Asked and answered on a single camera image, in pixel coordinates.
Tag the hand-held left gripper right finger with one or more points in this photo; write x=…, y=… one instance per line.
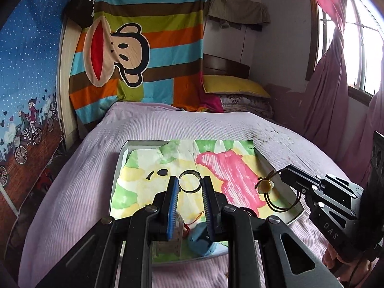
x=209, y=210

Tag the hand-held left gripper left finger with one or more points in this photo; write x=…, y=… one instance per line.
x=172, y=210

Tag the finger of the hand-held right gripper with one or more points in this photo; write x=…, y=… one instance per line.
x=330, y=204
x=303, y=178

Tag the blue wrist watch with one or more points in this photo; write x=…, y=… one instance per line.
x=199, y=240

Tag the grey shallow tray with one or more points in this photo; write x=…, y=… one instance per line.
x=120, y=168

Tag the person's right hand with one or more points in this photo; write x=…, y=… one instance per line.
x=333, y=259

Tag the colourful painted paper sheet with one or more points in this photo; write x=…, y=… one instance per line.
x=234, y=180

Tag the pink curtain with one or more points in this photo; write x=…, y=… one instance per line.
x=333, y=96

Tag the folded patterned quilt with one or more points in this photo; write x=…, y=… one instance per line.
x=246, y=105

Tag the yellow pillow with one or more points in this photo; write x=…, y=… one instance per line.
x=234, y=85

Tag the dark wooden headboard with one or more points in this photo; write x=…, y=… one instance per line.
x=225, y=66

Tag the window with white bars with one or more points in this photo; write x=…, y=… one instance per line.
x=360, y=51

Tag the beige wooden cabinet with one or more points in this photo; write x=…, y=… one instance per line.
x=66, y=96

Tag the striped monkey print cloth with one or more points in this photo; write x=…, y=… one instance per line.
x=168, y=45

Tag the olive hanging cloth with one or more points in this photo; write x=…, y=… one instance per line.
x=237, y=9

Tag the blue printed fabric wardrobe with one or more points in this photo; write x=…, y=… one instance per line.
x=27, y=81

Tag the black hanging bag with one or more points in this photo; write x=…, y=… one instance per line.
x=79, y=9

